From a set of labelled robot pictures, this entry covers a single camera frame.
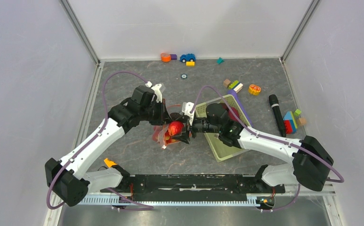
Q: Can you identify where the purple small block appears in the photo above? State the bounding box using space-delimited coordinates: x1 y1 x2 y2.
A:
170 54 177 60

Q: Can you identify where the teal triangle block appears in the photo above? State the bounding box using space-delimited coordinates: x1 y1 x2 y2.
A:
217 57 224 64

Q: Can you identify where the red textured ball fruit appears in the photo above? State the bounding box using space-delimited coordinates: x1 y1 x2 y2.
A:
168 121 184 136

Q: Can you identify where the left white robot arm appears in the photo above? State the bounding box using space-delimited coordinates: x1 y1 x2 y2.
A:
44 84 170 207

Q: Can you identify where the yellow red round toy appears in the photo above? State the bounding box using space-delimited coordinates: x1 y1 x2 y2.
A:
248 84 261 96

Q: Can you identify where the purple eggplant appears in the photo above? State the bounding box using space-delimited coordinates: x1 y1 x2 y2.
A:
227 89 252 126

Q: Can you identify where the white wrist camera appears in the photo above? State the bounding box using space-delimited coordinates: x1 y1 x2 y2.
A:
182 102 195 126
145 81 165 103

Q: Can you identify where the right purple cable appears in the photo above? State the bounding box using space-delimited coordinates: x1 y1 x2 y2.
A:
190 85 345 213

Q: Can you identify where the yellow small block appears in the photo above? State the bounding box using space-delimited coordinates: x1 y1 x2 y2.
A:
186 61 195 67

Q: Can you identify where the small round badge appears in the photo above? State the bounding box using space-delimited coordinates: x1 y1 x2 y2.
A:
180 73 188 79

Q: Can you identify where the blue toy car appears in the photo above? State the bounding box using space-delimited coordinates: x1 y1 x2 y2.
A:
179 53 196 63

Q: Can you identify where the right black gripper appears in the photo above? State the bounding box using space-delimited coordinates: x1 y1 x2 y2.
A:
171 115 221 145

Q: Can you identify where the colourful block stack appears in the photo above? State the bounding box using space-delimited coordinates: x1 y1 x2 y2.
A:
283 109 307 134

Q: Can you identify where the red lychee bunch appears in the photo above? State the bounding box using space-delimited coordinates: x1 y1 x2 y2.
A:
152 126 171 149

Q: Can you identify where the clear zip top bag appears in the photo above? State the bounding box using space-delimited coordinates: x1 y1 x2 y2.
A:
152 102 194 149

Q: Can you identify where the green white block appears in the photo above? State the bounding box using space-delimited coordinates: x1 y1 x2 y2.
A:
228 80 243 93

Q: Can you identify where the green perforated plastic basket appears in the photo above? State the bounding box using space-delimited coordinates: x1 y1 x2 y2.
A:
193 94 251 162

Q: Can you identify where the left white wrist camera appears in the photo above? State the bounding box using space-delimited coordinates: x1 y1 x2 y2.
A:
145 81 165 103

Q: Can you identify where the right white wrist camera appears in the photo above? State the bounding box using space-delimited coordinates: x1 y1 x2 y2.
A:
182 102 195 126

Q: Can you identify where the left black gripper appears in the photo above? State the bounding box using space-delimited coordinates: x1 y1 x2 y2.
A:
140 99 173 126

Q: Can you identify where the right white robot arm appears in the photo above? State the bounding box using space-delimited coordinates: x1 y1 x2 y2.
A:
171 102 334 192

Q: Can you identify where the brown wooden cube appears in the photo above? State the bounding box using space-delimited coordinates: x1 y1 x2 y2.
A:
223 79 231 88

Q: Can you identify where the black microphone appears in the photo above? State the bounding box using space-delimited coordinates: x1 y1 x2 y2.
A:
268 94 287 137

